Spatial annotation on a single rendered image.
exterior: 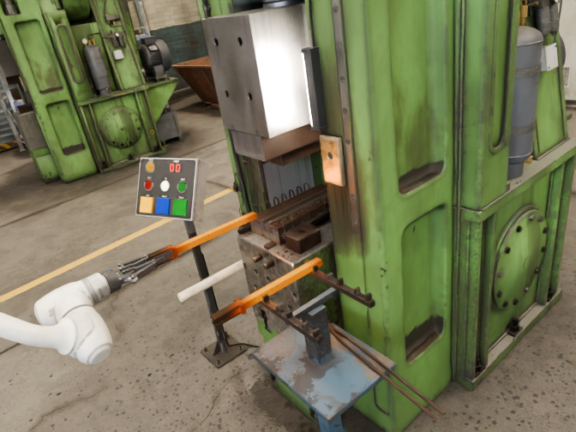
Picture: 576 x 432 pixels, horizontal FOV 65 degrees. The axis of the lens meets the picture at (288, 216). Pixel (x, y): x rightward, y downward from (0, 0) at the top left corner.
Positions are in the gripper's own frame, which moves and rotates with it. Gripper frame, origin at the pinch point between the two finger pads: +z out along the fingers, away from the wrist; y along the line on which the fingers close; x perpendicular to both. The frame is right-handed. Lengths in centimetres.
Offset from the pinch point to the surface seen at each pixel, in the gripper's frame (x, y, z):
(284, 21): 66, 13, 58
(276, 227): -7.4, 6.5, 44.3
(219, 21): 68, -5, 45
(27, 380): -105, -128, -59
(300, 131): 26, 8, 62
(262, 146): 26, 7, 44
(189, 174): 7, -44, 37
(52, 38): 63, -479, 105
